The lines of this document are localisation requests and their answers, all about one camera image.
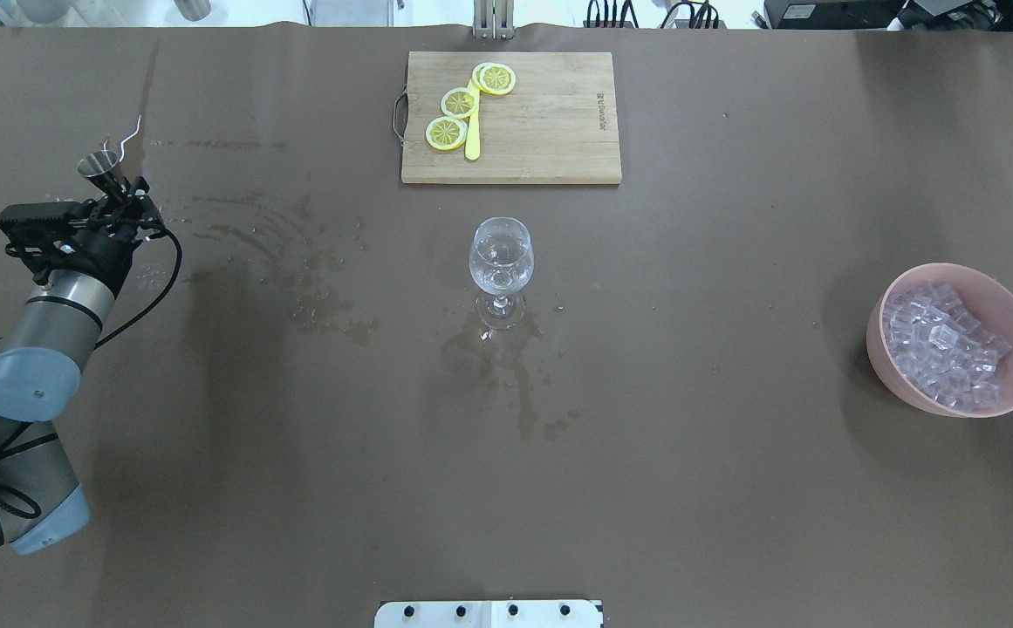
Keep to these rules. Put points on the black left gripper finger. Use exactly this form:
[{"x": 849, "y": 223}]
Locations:
[{"x": 138, "y": 189}]

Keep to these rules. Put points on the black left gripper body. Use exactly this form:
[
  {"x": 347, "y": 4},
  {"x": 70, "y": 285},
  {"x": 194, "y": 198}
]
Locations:
[{"x": 98, "y": 254}]

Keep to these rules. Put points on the steel measuring jigger cup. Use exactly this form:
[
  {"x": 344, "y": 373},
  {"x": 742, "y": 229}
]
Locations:
[{"x": 102, "y": 169}]

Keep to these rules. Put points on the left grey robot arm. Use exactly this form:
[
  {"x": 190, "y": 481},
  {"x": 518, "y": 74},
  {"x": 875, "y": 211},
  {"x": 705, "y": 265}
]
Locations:
[{"x": 42, "y": 363}]

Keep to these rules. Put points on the clear wine glass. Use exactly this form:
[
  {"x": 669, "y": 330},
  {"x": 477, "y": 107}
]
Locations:
[{"x": 501, "y": 262}]

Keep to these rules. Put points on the clear ice cubes pile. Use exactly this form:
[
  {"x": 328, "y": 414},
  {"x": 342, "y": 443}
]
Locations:
[{"x": 943, "y": 348}]

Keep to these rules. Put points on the middle lemon slice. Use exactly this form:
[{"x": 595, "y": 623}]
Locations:
[{"x": 460, "y": 102}]

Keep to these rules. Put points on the yellow plastic knife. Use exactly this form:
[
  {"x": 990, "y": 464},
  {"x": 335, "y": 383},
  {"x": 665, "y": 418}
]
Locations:
[{"x": 473, "y": 144}]

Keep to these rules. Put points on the lemon slice under top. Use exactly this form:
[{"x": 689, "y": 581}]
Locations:
[{"x": 477, "y": 75}]

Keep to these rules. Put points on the bamboo cutting board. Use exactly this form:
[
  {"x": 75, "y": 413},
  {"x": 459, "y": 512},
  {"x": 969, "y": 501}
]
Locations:
[{"x": 560, "y": 125}]

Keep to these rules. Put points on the pink bowl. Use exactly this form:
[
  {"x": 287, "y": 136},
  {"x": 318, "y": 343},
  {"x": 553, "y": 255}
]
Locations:
[{"x": 987, "y": 298}]

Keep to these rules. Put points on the lemon slice near handle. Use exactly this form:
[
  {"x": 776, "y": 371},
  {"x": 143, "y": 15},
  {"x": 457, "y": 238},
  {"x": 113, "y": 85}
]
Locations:
[{"x": 446, "y": 133}]

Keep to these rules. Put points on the aluminium frame post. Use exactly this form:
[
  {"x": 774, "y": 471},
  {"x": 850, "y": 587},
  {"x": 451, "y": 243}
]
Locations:
[{"x": 494, "y": 19}]

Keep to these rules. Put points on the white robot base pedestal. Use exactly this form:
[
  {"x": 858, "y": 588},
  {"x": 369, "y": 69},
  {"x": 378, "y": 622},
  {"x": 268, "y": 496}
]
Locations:
[{"x": 491, "y": 613}]

